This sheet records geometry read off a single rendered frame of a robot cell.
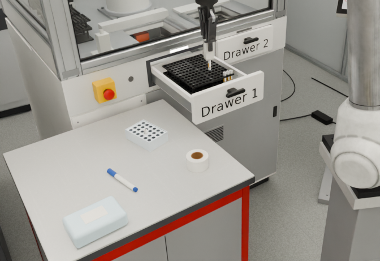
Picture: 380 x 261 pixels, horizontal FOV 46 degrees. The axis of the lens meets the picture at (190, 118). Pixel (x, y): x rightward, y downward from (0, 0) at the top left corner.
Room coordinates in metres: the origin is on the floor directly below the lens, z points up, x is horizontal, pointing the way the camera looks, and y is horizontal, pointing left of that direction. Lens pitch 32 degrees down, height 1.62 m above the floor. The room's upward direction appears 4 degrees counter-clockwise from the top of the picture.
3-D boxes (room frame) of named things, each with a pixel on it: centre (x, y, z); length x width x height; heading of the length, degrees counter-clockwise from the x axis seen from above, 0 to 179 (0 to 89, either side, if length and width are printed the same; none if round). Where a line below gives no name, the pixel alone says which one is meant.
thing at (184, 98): (1.50, -0.03, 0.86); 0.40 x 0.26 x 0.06; 29
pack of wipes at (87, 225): (0.86, 0.27, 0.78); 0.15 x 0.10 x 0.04; 122
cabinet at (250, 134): (2.04, 0.22, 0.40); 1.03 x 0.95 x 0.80; 119
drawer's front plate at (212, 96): (1.32, -0.14, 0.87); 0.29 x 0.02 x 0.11; 119
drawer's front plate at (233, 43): (1.75, -0.25, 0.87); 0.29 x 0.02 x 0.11; 119
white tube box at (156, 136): (1.26, 0.15, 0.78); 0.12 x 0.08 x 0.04; 44
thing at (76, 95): (2.04, 0.22, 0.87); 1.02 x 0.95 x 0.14; 119
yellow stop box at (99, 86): (1.42, 0.30, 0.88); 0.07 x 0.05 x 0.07; 119
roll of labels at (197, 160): (1.09, -0.01, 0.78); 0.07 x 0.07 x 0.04
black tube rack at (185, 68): (1.49, -0.04, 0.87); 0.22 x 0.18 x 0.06; 29
